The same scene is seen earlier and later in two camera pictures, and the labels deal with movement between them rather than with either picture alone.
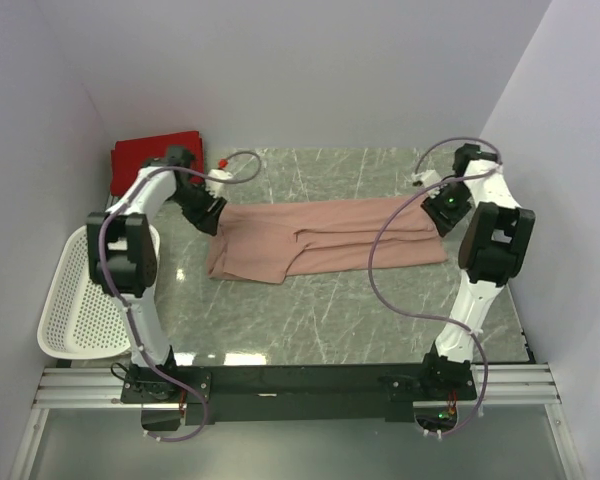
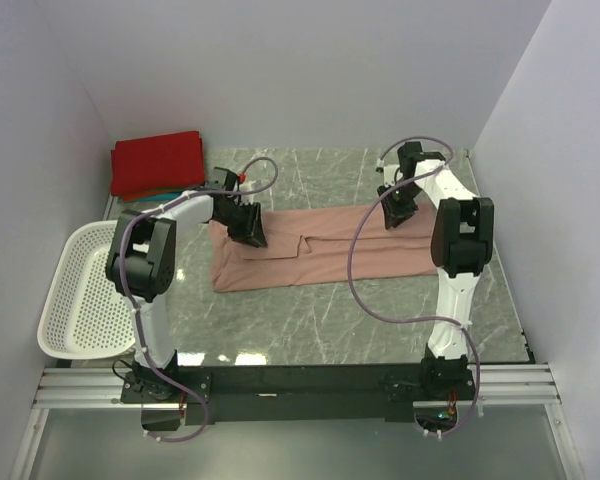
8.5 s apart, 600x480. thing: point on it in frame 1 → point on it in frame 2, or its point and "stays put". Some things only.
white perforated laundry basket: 80,320 stays put
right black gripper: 433,207 → 395,215
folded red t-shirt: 129,157 stays put
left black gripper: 205,220 → 252,233
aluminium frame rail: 499,385 stays put
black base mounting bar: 280,394 stays put
